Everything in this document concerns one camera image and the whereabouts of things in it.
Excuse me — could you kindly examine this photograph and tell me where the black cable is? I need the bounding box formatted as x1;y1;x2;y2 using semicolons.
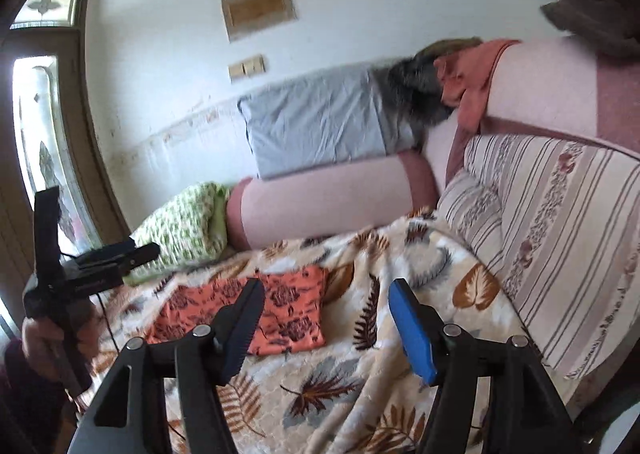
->
97;291;113;340

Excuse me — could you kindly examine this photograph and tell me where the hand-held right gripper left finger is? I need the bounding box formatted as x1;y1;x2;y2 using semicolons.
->
67;278;266;454

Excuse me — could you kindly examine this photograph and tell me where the dark furry cloth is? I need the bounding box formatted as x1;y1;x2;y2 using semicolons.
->
370;36;483;135

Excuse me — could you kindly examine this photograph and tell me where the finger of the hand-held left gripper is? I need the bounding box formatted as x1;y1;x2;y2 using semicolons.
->
117;243;161;269
75;240;136;265

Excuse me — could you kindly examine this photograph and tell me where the green checked pillow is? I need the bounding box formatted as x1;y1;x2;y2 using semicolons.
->
122;181;232;285

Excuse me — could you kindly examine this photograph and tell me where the leaf print blanket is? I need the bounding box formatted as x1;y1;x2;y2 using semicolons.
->
85;206;541;454

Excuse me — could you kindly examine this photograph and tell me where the person's left hand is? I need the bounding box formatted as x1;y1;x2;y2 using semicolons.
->
20;299;101;381

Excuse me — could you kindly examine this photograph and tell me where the grey pillow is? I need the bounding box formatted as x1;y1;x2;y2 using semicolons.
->
237;65;426;180

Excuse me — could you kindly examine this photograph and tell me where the pink sofa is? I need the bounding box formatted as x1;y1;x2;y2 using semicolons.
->
225;36;640;252

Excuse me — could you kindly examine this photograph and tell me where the plain orange cloth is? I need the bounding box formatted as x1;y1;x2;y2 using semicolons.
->
432;39;523;130

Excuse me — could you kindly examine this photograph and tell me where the small framed wall picture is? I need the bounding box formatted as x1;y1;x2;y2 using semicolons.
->
221;0;299;42

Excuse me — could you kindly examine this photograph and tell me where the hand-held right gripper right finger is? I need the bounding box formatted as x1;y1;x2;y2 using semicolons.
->
389;278;583;454

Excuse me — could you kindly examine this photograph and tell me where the stained glass wooden door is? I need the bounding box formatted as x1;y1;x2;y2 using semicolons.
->
0;0;133;335

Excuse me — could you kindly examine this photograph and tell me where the striped floral cushion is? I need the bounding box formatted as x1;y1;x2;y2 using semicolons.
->
435;133;640;380

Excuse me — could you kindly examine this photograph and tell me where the dark brown cloth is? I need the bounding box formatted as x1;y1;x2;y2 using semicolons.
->
540;0;640;60

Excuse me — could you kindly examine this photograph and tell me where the orange floral garment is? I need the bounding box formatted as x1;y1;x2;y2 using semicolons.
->
145;265;330;357

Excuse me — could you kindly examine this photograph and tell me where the maroon clothing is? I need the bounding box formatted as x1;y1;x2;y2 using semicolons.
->
0;344;76;454

